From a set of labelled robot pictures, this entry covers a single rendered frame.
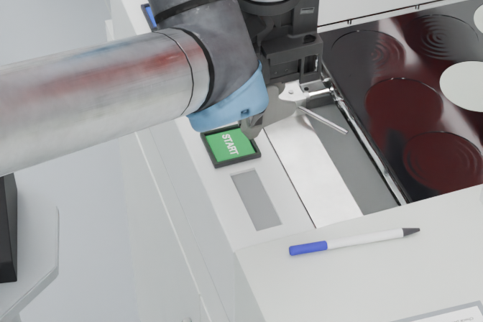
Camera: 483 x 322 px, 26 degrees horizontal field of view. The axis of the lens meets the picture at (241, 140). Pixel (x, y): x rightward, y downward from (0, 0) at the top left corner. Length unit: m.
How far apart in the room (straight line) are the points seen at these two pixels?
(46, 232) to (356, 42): 0.49
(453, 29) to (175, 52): 0.71
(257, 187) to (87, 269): 1.21
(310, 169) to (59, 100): 0.60
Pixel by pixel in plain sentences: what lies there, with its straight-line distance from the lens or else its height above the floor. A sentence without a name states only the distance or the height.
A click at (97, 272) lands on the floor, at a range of 2.33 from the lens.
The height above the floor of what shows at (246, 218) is 0.96.
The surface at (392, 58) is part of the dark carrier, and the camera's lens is 1.43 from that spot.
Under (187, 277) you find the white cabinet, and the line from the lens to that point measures 1.40.
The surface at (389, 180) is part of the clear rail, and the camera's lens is 1.25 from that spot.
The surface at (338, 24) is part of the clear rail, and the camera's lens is 1.47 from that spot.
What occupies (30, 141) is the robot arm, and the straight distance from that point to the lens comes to 0.73.
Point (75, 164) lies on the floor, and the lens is 2.56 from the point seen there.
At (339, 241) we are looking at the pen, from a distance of 1.09.
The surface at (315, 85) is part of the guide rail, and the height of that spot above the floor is 0.85.
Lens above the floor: 1.80
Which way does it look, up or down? 44 degrees down
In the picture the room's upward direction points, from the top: straight up
